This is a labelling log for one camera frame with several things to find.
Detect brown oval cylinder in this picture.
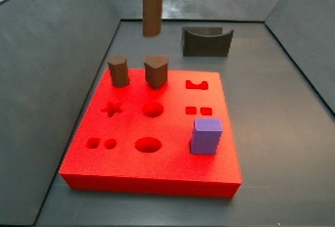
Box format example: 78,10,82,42
142,0,162,37

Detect red foam shape board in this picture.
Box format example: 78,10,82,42
61,69,243,198

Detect black curved fixture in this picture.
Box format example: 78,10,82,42
183,26,235,57

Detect brown heart-shaped peg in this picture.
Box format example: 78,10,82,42
144,56,169,90

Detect purple rectangular block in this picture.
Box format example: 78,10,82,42
192,117,223,155

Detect brown hexagonal peg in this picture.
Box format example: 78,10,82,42
107,56,130,88

